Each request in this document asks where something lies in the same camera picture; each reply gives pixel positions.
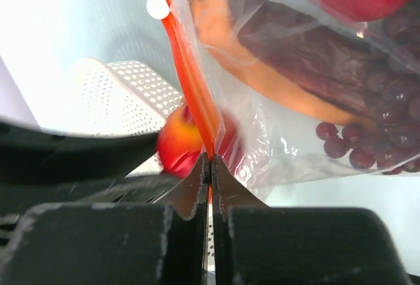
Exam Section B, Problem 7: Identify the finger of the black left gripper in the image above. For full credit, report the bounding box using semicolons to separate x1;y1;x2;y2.
1;121;178;215

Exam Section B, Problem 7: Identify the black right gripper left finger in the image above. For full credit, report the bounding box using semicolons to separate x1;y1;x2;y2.
1;155;209;284

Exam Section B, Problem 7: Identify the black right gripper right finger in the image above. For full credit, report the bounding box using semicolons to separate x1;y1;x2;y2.
211;156;410;284

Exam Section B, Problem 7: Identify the red fake apple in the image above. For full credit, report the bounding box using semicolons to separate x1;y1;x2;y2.
156;104;240;179

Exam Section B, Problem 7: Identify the clear zip top bag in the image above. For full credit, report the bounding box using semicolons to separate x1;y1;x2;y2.
147;0;419;195

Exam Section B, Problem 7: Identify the purple fake grape bunch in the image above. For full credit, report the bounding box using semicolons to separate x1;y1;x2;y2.
315;0;419;175

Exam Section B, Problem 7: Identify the fake sweet potato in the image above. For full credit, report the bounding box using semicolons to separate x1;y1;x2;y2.
188;0;379;125

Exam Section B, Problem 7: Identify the white perforated plastic basket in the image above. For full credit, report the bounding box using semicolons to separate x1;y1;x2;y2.
70;58;183;137

